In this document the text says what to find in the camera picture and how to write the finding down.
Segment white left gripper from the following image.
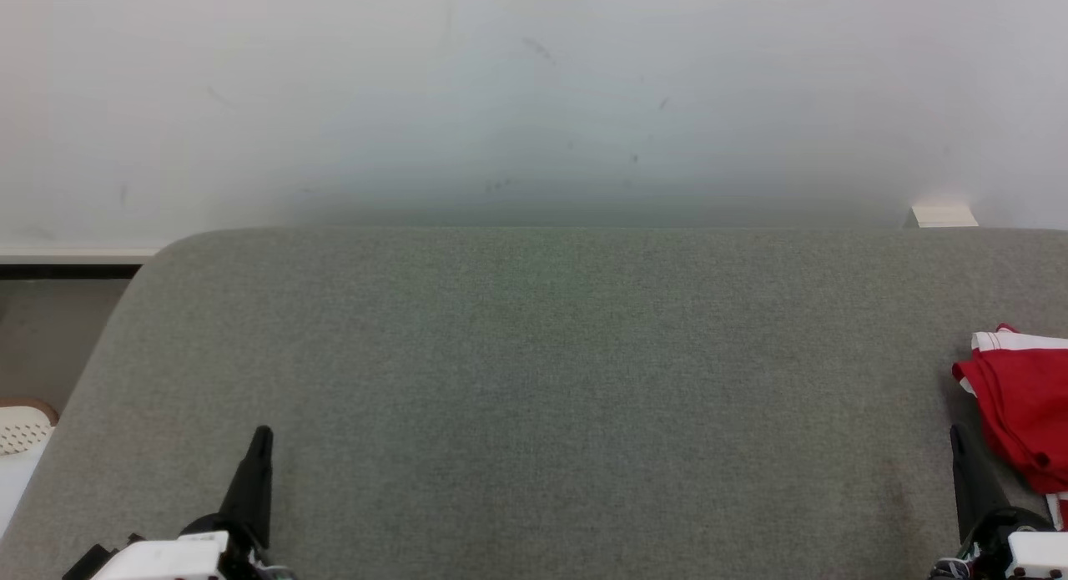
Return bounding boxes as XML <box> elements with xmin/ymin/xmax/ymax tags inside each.
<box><xmin>92</xmin><ymin>426</ymin><xmax>289</xmax><ymax>580</ymax></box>

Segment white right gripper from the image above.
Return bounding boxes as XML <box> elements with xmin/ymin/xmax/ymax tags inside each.
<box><xmin>930</xmin><ymin>423</ymin><xmax>1068</xmax><ymax>580</ymax></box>

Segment red shorts with white stripe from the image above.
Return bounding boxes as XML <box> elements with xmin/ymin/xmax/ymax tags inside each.
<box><xmin>953</xmin><ymin>324</ymin><xmax>1068</xmax><ymax>495</ymax></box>

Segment white perforated laundry basket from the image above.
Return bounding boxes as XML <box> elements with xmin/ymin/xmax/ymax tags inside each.
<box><xmin>0</xmin><ymin>399</ymin><xmax>59</xmax><ymax>535</ymax></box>

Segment grey fabric sofa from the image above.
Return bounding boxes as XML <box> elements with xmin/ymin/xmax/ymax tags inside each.
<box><xmin>0</xmin><ymin>226</ymin><xmax>1068</xmax><ymax>580</ymax></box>

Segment white wall box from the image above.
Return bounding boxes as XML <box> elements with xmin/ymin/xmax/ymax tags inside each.
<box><xmin>911</xmin><ymin>204</ymin><xmax>979</xmax><ymax>229</ymax></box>

